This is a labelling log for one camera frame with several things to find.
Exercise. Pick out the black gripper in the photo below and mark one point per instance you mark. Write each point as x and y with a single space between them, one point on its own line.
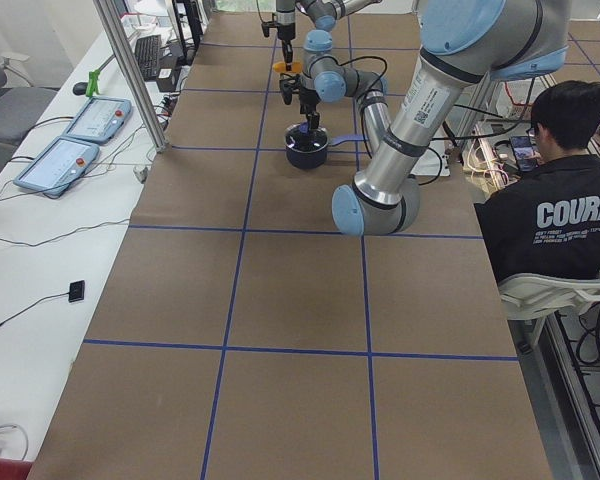
308 98
285 29

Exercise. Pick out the yellow toy corn cob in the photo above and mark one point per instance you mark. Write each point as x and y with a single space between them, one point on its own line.
292 68

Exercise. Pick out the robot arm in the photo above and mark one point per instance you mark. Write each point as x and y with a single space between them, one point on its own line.
323 14
462 42

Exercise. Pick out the dark blue saucepan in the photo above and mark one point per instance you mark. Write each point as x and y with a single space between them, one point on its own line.
307 161

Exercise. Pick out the black keyboard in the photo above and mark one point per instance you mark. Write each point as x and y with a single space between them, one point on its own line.
147 51

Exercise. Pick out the green clamp tool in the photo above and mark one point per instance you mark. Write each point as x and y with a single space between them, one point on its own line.
93 83

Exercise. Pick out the far teach pendant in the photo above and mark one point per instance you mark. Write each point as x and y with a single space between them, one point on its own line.
99 120

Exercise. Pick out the teach pendant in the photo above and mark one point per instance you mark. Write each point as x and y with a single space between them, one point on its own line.
58 166
99 120

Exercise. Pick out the black computer mouse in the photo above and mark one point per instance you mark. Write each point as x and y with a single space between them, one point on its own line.
80 88

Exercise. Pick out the smartphone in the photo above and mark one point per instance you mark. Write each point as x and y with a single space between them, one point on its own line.
525 153

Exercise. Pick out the near teach pendant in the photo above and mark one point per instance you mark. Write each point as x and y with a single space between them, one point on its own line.
58 166

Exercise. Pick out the seated person black shirt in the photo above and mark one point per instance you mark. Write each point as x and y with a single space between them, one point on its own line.
548 222

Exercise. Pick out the white plastic chair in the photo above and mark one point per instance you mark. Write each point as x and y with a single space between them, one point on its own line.
532 296

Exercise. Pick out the grey office chair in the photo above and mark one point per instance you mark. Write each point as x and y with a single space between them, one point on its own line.
20 108

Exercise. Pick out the small black square pad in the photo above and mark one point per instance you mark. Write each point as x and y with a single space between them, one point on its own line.
76 291

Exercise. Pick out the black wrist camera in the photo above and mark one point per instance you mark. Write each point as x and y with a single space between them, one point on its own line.
268 25
289 87

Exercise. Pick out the white camera stand post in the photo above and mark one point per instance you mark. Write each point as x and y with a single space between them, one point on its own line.
431 164

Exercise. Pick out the aluminium frame post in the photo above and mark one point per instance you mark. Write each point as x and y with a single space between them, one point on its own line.
109 18

